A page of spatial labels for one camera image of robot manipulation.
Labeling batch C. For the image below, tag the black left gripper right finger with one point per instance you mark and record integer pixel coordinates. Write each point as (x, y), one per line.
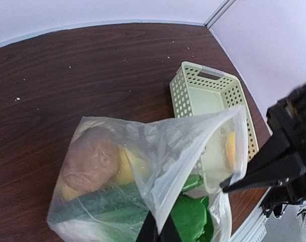
(169, 232)

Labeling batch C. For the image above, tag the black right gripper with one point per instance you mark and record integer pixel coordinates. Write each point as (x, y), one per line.
(281, 162)

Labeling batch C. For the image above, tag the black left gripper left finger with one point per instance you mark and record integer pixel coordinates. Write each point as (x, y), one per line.
(148, 232)

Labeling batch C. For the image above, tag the green white bok choy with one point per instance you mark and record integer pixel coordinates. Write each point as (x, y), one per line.
(190, 215)

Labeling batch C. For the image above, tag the dark green cucumber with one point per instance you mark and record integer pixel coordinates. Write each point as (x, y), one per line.
(113, 199)

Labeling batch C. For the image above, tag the orange yellow corn bread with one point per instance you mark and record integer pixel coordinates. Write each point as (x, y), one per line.
(230, 148)

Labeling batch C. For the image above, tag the clear polka dot zip bag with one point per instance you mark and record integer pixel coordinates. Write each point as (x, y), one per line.
(166, 153)

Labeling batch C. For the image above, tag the yellow green lemon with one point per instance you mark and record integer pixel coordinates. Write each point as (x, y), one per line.
(68, 193)

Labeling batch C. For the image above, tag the brown potato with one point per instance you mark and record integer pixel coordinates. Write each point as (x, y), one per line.
(91, 160)

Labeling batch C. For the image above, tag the green perforated plastic basket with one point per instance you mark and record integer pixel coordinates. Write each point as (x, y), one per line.
(197, 90)

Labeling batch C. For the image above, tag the front aluminium rail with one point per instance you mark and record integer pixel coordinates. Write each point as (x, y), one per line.
(253, 229)

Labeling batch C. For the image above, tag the right aluminium frame post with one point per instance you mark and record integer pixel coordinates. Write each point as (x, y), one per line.
(220, 10)

